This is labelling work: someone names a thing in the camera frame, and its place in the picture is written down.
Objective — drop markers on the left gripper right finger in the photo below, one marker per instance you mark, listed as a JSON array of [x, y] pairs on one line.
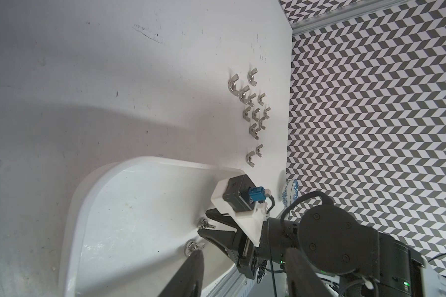
[[301, 279]]

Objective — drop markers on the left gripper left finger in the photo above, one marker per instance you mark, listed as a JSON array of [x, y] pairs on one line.
[[188, 280]]

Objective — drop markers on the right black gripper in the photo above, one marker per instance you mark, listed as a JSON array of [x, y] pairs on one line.
[[251, 260]]

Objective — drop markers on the white rectangular storage tray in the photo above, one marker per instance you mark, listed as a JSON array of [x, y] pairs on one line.
[[129, 223]]

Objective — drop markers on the silver wing nut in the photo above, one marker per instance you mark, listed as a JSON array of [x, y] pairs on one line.
[[243, 94], [204, 224], [261, 123], [266, 113], [250, 100], [258, 150], [249, 157], [260, 99], [255, 115], [232, 86], [251, 77], [254, 130], [192, 246], [246, 114]]

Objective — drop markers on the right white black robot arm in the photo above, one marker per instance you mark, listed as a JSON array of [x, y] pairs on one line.
[[328, 254]]

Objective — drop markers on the blue patterned bowl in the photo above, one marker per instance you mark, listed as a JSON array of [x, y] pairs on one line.
[[289, 192]]

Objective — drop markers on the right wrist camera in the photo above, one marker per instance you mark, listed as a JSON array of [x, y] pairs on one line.
[[232, 197]]

